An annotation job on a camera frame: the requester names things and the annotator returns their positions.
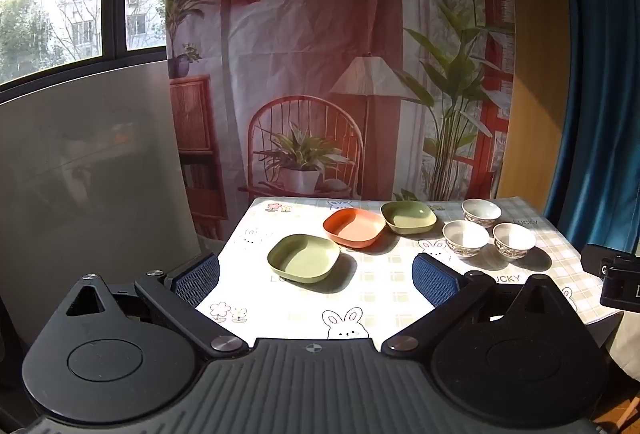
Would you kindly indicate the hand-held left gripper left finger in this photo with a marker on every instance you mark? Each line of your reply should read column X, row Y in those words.
column 197, row 280

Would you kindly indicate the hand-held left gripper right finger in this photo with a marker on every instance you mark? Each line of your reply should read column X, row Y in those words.
column 433, row 280

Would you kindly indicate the white patterned bowl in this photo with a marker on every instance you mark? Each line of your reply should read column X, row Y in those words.
column 465, row 238
column 481, row 211
column 514, row 239

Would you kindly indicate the checked rabbit print tablecloth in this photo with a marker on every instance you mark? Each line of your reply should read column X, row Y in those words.
column 385, row 281

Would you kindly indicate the small green square plate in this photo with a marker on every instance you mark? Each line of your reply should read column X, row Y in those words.
column 407, row 216

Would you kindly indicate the orange square plate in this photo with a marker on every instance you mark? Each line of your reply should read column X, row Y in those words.
column 352, row 226

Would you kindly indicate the large green square plate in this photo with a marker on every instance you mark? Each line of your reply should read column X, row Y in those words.
column 302, row 259

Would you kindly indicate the grey board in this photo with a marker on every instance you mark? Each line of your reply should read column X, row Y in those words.
column 90, row 174

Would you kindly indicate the blue curtain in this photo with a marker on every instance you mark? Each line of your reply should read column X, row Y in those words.
column 600, row 79

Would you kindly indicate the wooden wall panel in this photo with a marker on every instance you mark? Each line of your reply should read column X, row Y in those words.
column 537, row 79

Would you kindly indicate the printed room scene wall tapestry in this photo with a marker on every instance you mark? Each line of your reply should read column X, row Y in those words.
column 320, row 39

